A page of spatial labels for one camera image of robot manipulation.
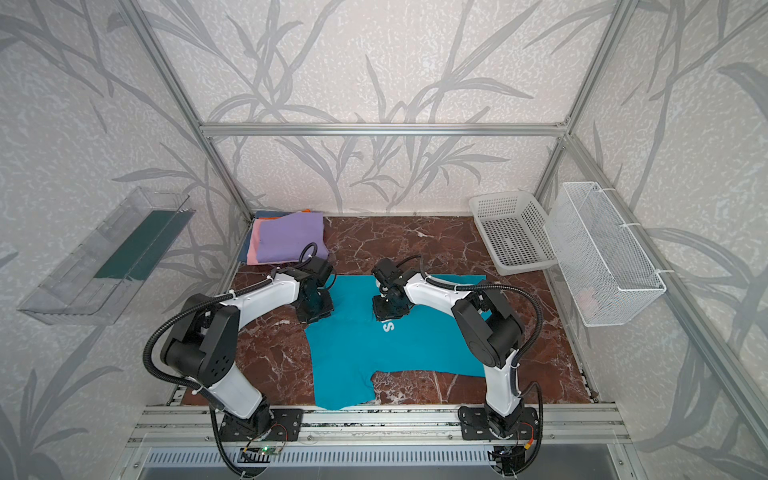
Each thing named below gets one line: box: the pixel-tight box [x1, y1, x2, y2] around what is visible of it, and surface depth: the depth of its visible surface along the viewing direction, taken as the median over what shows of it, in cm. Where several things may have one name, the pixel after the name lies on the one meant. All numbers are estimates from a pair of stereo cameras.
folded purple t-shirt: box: [257, 212, 329, 263], surface depth 114 cm
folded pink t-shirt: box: [247, 219, 271, 266], surface depth 104 cm
